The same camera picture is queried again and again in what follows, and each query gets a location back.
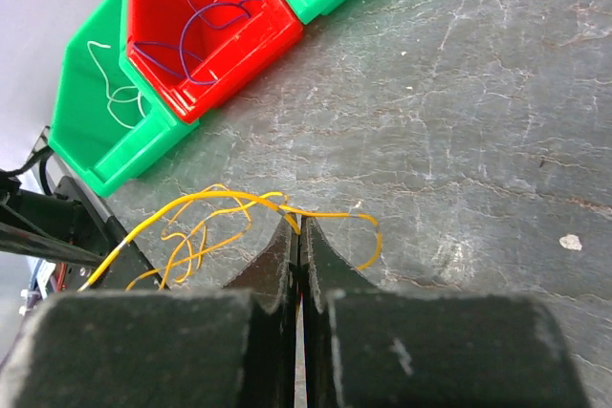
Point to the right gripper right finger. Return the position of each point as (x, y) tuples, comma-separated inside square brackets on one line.
[(368, 347)]

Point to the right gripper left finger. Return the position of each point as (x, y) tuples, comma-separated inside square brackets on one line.
[(226, 347)]

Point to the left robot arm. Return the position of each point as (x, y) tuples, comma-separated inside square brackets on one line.
[(57, 228)]

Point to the green bin lower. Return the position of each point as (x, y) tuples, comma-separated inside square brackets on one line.
[(109, 125)]

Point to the red plastic bin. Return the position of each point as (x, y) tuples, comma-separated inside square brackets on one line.
[(198, 53)]

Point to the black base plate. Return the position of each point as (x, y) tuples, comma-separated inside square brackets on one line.
[(99, 232)]

